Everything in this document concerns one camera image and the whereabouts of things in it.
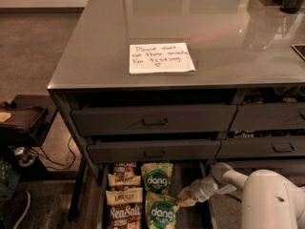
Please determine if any dark grey drawer cabinet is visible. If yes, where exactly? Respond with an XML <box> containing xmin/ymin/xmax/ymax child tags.
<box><xmin>47</xmin><ymin>0</ymin><xmax>305</xmax><ymax>222</ymax></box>

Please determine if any silver round metal object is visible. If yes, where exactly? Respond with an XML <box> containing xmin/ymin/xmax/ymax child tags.
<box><xmin>14</xmin><ymin>147</ymin><xmax>36</xmax><ymax>167</ymax></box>

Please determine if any front sea salt chip bag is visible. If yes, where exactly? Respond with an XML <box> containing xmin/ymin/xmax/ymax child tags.
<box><xmin>106</xmin><ymin>188</ymin><xmax>143</xmax><ymax>229</ymax></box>

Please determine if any middle left grey drawer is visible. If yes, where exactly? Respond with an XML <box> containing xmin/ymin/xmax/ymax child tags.
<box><xmin>88</xmin><ymin>139</ymin><xmax>220</xmax><ymax>164</ymax></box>

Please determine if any rear brown chip bag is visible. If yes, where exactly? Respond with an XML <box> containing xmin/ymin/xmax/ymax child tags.
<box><xmin>113</xmin><ymin>162</ymin><xmax>137</xmax><ymax>177</ymax></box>

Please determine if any dark shoe white sole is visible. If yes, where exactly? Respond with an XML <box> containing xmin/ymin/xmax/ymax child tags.
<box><xmin>12</xmin><ymin>191</ymin><xmax>31</xmax><ymax>229</ymax></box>

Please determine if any middle brown chip bag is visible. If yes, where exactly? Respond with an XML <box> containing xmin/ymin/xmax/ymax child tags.
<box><xmin>108</xmin><ymin>174</ymin><xmax>141</xmax><ymax>191</ymax></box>

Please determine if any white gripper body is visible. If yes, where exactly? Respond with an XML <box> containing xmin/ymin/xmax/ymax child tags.
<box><xmin>189</xmin><ymin>176</ymin><xmax>218</xmax><ymax>202</ymax></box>

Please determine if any open bottom left drawer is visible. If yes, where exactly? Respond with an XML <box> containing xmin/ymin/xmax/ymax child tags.
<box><xmin>96</xmin><ymin>161</ymin><xmax>217</xmax><ymax>229</ymax></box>

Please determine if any top left grey drawer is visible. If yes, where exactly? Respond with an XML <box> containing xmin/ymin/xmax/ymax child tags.
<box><xmin>71</xmin><ymin>105</ymin><xmax>236</xmax><ymax>136</ymax></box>

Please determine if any green dang chip bag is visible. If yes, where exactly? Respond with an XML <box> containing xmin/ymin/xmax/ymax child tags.
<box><xmin>141</xmin><ymin>162</ymin><xmax>173</xmax><ymax>195</ymax></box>
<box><xmin>145</xmin><ymin>192</ymin><xmax>179</xmax><ymax>229</ymax></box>

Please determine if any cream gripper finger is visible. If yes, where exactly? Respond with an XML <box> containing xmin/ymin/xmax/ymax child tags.
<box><xmin>177</xmin><ymin>198</ymin><xmax>196</xmax><ymax>207</ymax></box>
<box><xmin>177</xmin><ymin>187</ymin><xmax>190</xmax><ymax>198</ymax></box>

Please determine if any brown chip bag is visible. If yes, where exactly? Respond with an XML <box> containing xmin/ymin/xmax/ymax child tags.
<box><xmin>108</xmin><ymin>174</ymin><xmax>141</xmax><ymax>191</ymax></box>
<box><xmin>113</xmin><ymin>162</ymin><xmax>137</xmax><ymax>177</ymax></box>

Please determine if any top right grey drawer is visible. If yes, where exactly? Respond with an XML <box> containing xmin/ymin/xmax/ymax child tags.
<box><xmin>231</xmin><ymin>103</ymin><xmax>305</xmax><ymax>131</ymax></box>

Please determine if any black side tray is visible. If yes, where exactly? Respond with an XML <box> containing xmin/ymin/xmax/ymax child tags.
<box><xmin>0</xmin><ymin>102</ymin><xmax>49</xmax><ymax>145</ymax></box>

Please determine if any middle right grey drawer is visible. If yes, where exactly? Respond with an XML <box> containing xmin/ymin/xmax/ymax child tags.
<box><xmin>216</xmin><ymin>136</ymin><xmax>305</xmax><ymax>158</ymax></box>

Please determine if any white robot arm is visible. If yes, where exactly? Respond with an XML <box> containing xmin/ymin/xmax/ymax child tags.
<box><xmin>177</xmin><ymin>162</ymin><xmax>305</xmax><ymax>229</ymax></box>

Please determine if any white handwritten paper note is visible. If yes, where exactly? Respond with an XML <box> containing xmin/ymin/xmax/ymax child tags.
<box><xmin>129</xmin><ymin>43</ymin><xmax>195</xmax><ymax>74</ymax></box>

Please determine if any black cable under tray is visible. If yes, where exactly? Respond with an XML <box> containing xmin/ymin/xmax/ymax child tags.
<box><xmin>30</xmin><ymin>135</ymin><xmax>77</xmax><ymax>172</ymax></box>

